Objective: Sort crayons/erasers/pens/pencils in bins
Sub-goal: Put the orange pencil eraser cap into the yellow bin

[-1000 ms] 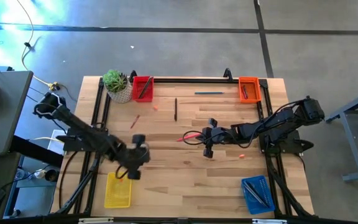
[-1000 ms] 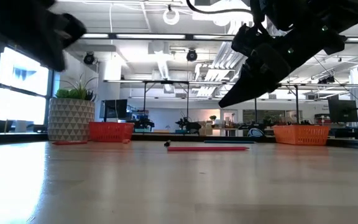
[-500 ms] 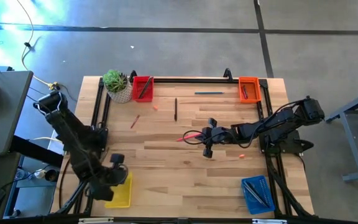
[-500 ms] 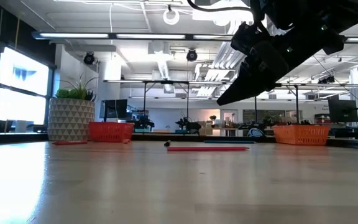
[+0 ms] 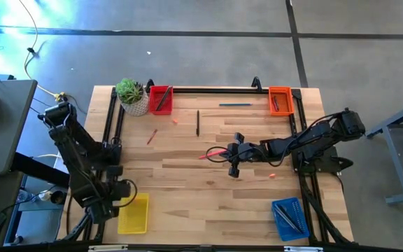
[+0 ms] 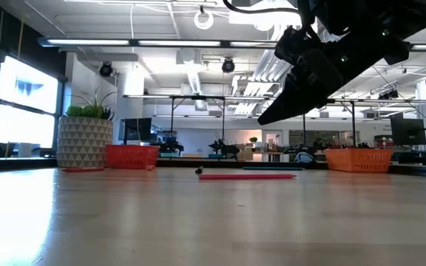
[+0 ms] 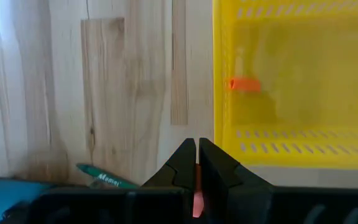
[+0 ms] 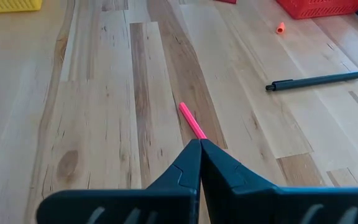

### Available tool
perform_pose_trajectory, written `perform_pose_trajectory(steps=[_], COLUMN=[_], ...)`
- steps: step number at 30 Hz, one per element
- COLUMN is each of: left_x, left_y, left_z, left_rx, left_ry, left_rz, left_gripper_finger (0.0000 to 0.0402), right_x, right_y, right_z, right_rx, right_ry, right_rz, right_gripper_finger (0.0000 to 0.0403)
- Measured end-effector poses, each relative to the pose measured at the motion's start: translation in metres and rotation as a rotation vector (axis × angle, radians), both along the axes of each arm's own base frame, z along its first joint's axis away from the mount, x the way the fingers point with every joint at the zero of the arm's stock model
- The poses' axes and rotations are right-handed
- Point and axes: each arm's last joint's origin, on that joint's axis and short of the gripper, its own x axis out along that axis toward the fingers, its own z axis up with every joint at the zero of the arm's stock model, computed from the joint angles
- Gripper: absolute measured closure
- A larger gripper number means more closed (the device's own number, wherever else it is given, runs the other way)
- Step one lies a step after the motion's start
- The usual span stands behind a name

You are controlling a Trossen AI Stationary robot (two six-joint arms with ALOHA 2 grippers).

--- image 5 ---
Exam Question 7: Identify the orange plastic bin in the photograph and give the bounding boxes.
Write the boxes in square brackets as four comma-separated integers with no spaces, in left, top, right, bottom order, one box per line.
[268,86,295,117]

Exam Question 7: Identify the pink pencil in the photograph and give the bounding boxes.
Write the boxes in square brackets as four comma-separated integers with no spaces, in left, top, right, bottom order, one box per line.
[198,149,227,160]

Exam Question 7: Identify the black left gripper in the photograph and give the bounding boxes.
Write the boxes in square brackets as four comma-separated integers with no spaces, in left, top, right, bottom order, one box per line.
[88,166,132,225]

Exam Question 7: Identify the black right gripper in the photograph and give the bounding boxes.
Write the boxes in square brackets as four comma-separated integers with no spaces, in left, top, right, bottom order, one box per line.
[221,132,264,179]

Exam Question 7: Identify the black aluminium table frame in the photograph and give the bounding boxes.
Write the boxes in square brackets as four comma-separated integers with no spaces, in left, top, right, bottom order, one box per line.
[61,76,355,246]

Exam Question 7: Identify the long thin floor cable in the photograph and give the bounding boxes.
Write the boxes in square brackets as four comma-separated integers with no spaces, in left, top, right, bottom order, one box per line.
[18,0,57,97]

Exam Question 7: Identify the succulent in white patterned pot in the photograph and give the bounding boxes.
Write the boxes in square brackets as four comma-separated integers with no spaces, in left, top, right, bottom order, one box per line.
[115,77,150,118]

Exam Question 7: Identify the grey metal stand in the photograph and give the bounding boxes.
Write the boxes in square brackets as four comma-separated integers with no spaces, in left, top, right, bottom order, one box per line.
[364,97,403,206]

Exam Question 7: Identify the yellow plug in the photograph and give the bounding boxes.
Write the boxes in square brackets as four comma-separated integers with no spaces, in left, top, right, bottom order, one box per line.
[53,91,69,104]

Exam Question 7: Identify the dark grey pencil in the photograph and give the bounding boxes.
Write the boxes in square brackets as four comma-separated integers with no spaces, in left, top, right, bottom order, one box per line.
[155,85,172,112]

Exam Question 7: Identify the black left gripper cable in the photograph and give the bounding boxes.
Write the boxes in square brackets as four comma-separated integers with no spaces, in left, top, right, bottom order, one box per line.
[117,178,139,209]

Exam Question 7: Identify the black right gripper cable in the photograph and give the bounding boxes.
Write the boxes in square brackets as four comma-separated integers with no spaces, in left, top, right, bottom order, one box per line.
[205,146,293,167]

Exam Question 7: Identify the grey desk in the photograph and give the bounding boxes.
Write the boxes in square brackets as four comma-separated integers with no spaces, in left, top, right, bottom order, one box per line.
[0,79,38,176]

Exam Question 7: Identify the red plastic bin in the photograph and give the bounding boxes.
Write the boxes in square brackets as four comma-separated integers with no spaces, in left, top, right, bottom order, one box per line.
[148,85,174,116]

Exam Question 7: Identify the green pencil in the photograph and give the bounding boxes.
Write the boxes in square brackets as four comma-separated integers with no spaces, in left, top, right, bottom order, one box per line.
[157,86,174,113]

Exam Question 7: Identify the blue plastic bin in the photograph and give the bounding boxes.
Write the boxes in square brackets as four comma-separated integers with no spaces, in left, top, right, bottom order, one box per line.
[271,197,311,242]

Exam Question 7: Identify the silver metal bracket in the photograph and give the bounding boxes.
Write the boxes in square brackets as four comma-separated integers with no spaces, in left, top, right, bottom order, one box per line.
[88,244,129,252]
[283,246,325,252]

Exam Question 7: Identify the purple pen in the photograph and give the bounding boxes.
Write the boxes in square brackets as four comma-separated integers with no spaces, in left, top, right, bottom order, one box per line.
[273,204,299,232]

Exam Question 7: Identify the black cup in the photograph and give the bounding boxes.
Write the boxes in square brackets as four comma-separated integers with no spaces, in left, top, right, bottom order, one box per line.
[50,190,67,206]

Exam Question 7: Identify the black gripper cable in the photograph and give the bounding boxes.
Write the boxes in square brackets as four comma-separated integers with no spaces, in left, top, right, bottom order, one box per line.
[205,146,293,167]
[117,178,139,209]

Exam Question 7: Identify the yellow plastic bin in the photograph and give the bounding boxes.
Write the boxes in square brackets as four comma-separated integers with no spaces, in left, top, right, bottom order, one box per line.
[117,192,150,235]

